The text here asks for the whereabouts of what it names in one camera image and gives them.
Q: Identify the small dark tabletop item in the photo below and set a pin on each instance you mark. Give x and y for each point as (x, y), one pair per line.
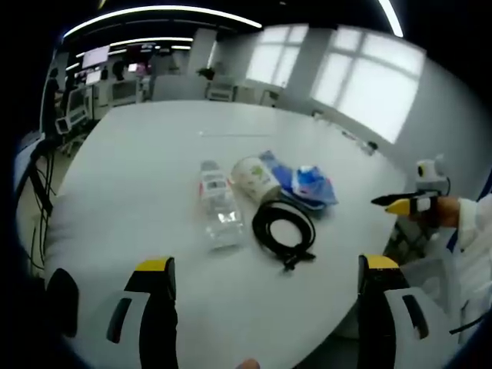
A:
(369, 147)

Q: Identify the white paper cup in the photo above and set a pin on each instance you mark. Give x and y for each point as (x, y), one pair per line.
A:
(253, 178)

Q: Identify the long ceiling light strip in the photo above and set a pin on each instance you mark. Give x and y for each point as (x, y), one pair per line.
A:
(161, 17)

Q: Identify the white tabletop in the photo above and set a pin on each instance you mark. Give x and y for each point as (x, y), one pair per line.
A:
(153, 153)

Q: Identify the person's left hand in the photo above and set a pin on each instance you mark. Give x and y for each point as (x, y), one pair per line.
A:
(248, 364)

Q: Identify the black chair back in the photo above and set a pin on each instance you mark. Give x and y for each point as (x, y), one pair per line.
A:
(63, 303)

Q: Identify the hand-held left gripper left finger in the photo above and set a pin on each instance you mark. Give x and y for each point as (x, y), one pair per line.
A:
(157, 284)

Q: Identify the large wall monitor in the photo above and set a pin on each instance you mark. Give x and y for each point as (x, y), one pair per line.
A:
(96, 57)

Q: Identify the small desk monitor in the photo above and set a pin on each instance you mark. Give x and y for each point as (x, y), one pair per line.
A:
(93, 78)

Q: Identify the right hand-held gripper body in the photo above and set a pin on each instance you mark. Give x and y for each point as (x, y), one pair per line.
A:
(430, 177)

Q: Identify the short ceiling light strip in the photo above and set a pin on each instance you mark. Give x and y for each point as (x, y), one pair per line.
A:
(391, 17)

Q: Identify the large window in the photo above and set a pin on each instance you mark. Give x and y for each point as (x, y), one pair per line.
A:
(369, 80)

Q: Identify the blue plastic bag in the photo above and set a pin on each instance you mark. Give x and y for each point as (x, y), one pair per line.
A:
(307, 184)

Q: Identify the person's right hand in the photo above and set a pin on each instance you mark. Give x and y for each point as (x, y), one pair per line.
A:
(446, 213)

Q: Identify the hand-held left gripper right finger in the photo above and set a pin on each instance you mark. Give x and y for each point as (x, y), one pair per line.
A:
(378, 284)

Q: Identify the clear plastic bottle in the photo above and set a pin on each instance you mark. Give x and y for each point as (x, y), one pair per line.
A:
(220, 207)

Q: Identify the person's white coat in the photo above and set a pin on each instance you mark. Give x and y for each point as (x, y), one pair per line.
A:
(465, 280)

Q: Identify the small window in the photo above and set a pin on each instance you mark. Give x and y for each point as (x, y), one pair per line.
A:
(276, 54)

